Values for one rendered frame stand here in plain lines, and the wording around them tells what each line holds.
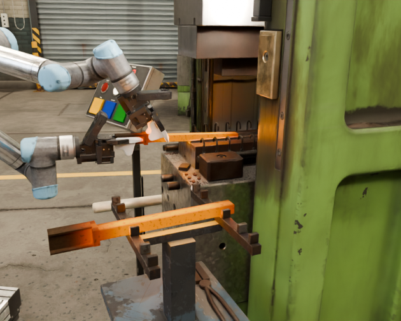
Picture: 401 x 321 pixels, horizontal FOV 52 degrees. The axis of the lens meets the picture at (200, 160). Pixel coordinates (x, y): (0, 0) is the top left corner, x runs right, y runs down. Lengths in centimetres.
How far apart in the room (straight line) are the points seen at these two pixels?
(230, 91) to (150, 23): 762
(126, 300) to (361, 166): 69
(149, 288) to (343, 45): 77
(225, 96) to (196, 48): 39
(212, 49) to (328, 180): 53
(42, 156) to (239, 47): 68
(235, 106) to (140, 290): 83
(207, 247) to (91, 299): 113
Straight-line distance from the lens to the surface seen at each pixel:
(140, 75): 179
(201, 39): 128
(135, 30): 918
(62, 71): 121
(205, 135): 140
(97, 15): 923
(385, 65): 118
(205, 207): 93
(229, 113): 164
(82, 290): 241
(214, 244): 132
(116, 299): 112
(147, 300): 110
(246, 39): 134
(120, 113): 177
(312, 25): 100
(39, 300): 240
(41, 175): 132
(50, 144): 130
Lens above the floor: 137
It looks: 18 degrees down
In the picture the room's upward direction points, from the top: 1 degrees clockwise
